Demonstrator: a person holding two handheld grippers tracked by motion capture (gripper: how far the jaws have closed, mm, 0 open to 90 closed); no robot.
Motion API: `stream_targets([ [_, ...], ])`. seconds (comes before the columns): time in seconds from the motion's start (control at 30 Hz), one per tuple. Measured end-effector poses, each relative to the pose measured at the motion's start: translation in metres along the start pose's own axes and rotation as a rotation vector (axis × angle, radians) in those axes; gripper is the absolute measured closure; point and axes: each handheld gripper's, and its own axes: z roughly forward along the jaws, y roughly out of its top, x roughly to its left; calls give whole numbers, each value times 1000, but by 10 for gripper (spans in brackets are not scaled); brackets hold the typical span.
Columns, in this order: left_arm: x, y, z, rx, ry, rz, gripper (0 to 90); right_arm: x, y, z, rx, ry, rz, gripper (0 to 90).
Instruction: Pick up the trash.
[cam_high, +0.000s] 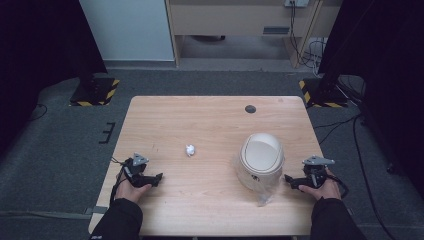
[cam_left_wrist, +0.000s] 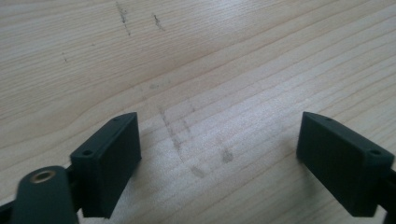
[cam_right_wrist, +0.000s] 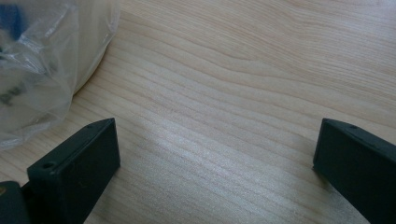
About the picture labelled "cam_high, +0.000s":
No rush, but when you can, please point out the light wooden desk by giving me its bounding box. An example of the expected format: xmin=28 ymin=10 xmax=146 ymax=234
xmin=165 ymin=0 xmax=345 ymax=70

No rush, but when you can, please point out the white panel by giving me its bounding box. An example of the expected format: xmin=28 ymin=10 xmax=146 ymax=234
xmin=78 ymin=0 xmax=176 ymax=62

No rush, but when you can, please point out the person's right hand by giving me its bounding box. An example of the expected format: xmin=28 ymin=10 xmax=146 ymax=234
xmin=298 ymin=168 xmax=342 ymax=201

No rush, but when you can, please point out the grey power strip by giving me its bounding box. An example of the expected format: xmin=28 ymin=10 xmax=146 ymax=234
xmin=283 ymin=0 xmax=311 ymax=8

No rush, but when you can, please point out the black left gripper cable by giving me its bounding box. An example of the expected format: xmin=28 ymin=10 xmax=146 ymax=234
xmin=109 ymin=156 xmax=132 ymax=206

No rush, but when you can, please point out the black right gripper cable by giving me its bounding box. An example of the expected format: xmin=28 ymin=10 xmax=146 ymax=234
xmin=327 ymin=173 xmax=350 ymax=200

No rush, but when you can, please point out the black stand base striped edge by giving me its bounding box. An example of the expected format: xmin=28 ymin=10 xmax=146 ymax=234
xmin=298 ymin=77 xmax=349 ymax=109
xmin=68 ymin=76 xmax=121 ymax=108

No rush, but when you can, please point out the white swing-lid trash can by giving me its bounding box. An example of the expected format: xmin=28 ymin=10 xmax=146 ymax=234
xmin=234 ymin=132 xmax=286 ymax=193

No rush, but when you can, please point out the black floor cable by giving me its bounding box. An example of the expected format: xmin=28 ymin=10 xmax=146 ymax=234
xmin=313 ymin=74 xmax=399 ymax=240
xmin=29 ymin=102 xmax=49 ymax=122

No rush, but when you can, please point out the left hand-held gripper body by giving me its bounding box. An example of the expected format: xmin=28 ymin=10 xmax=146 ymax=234
xmin=122 ymin=152 xmax=154 ymax=188

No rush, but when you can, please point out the person's left hand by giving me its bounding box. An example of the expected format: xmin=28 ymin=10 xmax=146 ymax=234
xmin=114 ymin=178 xmax=153 ymax=204

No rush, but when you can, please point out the black cable bundle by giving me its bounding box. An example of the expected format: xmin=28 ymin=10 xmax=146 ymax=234
xmin=288 ymin=1 xmax=329 ymax=70

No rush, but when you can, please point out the clear plastic bin liner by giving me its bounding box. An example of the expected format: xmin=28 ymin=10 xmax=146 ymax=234
xmin=255 ymin=184 xmax=280 ymax=208

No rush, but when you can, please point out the black curtain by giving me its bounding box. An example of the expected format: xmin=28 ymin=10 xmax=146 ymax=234
xmin=317 ymin=0 xmax=424 ymax=201
xmin=0 ymin=0 xmax=108 ymax=158

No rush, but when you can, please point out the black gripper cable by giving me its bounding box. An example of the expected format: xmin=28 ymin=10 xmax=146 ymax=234
xmin=327 ymin=173 xmax=350 ymax=200
xmin=109 ymin=156 xmax=132 ymax=206

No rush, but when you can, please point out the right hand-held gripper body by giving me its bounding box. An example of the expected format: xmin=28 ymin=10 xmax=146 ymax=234
xmin=299 ymin=155 xmax=336 ymax=190

